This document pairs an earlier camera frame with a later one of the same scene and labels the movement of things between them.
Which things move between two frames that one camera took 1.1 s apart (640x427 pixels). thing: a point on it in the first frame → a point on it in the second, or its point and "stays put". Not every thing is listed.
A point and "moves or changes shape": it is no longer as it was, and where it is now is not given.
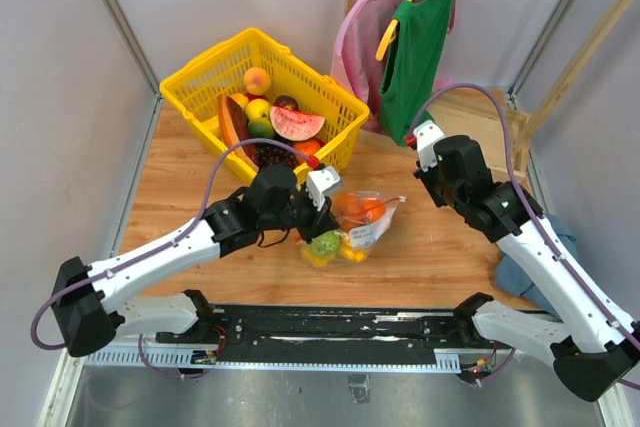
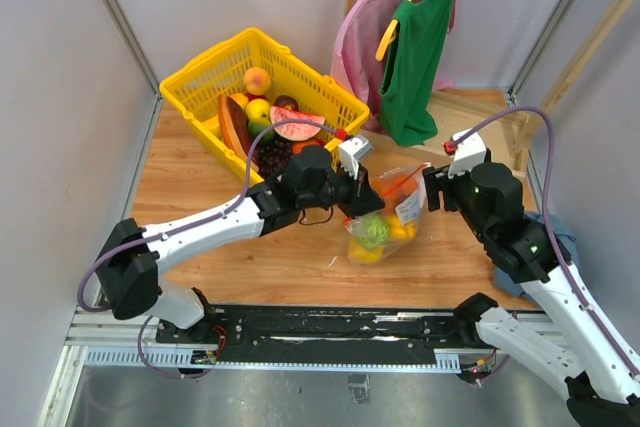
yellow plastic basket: (193, 89) stays put
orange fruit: (241, 99) stays put
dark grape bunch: (269, 154) stays put
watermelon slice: (294, 125) stays put
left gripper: (321, 222) → (362, 197)
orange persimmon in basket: (307, 147) stays put
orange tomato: (350, 205) moves or changes shape
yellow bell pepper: (318, 260) → (362, 255)
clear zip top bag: (365, 218) moves or changes shape
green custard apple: (327, 244) → (375, 232)
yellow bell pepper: (349, 253) → (401, 231)
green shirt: (414, 49) stays put
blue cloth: (510, 278) stays put
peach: (257, 80) stays put
